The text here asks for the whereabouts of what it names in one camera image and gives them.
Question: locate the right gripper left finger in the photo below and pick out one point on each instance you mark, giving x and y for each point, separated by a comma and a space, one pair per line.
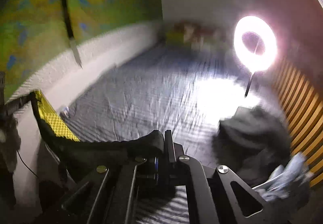
155, 168

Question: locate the light blue garment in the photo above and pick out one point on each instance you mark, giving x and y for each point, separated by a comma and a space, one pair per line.
288, 182

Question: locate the wooden slatted headboard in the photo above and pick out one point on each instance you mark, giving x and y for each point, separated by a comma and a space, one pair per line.
302, 105

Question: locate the ring light on tripod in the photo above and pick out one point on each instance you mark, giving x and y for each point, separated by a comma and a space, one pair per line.
255, 45

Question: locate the striped blue white bedspread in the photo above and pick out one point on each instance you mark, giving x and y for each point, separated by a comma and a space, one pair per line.
170, 88

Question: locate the green yellow wall painting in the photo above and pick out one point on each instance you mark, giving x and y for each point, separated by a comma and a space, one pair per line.
35, 31

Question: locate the folded green brown blankets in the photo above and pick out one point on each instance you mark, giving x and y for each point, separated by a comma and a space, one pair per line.
189, 33

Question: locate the black yellow striped shorts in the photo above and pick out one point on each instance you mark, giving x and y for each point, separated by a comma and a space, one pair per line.
82, 157

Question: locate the dark grey clothes pile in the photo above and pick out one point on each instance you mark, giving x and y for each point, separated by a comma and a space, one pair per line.
252, 143

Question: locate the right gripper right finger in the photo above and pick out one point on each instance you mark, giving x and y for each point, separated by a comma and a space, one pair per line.
169, 147

